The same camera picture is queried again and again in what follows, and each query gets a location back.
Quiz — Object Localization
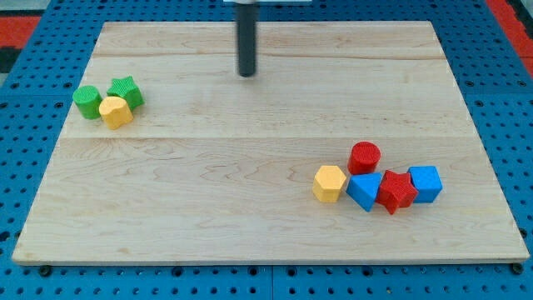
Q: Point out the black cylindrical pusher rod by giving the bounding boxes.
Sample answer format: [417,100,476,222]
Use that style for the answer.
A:
[236,2,259,78]

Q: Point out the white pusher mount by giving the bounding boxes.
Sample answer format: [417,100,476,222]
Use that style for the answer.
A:
[222,0,311,4]

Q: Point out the green star block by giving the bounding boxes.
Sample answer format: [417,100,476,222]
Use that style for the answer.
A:
[107,76,145,111]

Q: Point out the yellow heart block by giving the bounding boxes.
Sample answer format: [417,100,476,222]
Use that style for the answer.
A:
[98,96,133,130]

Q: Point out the red star block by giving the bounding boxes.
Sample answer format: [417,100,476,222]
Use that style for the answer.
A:
[376,170,419,215]

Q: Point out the light wooden board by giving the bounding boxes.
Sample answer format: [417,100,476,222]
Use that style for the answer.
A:
[12,21,529,266]

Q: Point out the green cylinder block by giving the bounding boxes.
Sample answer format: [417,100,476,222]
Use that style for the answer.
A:
[72,85,102,119]

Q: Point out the red cylinder block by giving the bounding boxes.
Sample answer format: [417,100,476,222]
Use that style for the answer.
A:
[347,141,381,175]

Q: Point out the yellow hexagon block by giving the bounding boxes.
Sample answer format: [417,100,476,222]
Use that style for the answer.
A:
[312,165,346,203]

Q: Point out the blue triangle block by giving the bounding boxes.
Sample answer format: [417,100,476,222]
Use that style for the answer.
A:
[346,172,382,212]

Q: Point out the blue cube block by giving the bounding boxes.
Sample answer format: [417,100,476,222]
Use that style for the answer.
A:
[408,166,443,203]

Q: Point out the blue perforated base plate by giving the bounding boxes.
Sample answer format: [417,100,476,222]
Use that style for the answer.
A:
[1,0,532,299]

